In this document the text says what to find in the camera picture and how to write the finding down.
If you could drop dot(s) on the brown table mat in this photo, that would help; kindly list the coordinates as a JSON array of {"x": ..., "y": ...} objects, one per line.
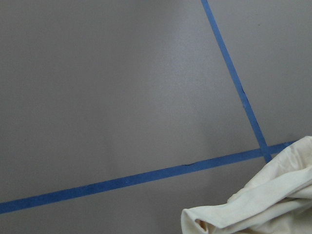
[{"x": 115, "y": 115}]

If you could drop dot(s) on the beige long-sleeve graphic shirt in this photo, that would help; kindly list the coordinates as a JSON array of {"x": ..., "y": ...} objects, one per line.
[{"x": 277, "y": 200}]

